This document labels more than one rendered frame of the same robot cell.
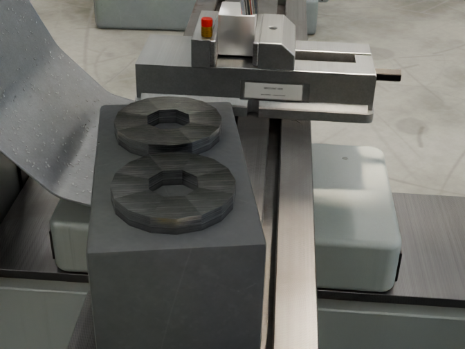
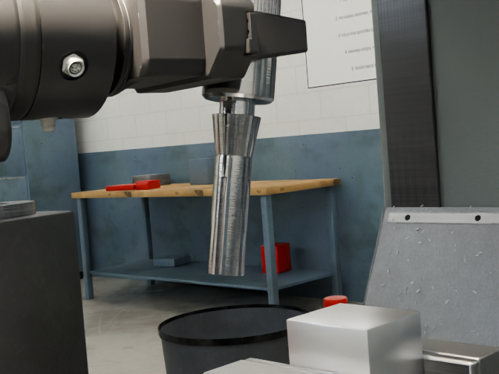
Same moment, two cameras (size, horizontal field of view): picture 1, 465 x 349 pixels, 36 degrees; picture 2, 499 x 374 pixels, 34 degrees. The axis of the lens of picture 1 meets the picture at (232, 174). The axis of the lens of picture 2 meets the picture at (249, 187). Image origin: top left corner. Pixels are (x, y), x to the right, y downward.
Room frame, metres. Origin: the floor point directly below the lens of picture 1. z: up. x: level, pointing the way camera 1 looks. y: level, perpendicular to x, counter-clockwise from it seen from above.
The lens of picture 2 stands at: (1.29, -0.40, 1.17)
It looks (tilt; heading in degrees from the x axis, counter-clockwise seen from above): 3 degrees down; 131
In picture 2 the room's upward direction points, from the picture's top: 4 degrees counter-clockwise
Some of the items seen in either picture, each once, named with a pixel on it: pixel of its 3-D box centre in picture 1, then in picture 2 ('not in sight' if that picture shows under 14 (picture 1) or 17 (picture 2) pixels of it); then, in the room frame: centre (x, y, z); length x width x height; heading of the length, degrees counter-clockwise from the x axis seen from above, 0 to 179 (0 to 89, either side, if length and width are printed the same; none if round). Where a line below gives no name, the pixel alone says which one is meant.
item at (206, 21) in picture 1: (206, 27); (336, 316); (0.97, 0.04, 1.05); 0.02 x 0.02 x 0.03
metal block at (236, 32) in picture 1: (237, 28); (356, 364); (1.01, 0.00, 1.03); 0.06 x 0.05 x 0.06; 176
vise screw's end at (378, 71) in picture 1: (386, 75); not in sight; (1.00, -0.23, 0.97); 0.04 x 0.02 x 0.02; 86
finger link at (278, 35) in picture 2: not in sight; (269, 35); (0.97, -0.01, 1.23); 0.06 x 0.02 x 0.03; 76
